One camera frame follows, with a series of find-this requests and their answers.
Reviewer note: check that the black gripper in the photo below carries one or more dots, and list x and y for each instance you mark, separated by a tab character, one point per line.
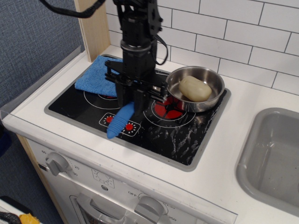
136	80

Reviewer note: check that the blue handled metal spoon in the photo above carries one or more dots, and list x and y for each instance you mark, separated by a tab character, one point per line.
120	120

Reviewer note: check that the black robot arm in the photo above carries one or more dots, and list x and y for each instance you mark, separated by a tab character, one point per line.
140	23

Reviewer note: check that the small metal pot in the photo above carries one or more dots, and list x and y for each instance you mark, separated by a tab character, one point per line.
208	76

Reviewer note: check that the blue folded cloth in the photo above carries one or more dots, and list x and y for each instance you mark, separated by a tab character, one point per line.
94	81

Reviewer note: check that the black toy stovetop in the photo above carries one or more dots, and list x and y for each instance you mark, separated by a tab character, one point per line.
163	132

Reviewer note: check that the beige toy potato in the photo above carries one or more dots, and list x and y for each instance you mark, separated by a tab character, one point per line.
194	89

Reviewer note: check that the grey left oven knob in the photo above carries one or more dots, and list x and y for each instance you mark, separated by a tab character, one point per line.
56	163

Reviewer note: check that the grey oven knob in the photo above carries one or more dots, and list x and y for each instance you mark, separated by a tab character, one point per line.
150	209
56	163

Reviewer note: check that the white toy oven front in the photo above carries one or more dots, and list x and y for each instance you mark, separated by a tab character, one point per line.
87	196

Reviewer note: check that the grey right oven knob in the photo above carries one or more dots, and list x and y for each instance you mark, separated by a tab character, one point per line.
150	209

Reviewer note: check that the grey plastic sink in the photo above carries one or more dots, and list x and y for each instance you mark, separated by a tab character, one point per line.
268	169

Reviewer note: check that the yellow black object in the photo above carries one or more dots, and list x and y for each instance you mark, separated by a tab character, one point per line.
10	218

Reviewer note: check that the light wooden side post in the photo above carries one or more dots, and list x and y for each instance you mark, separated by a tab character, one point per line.
95	33

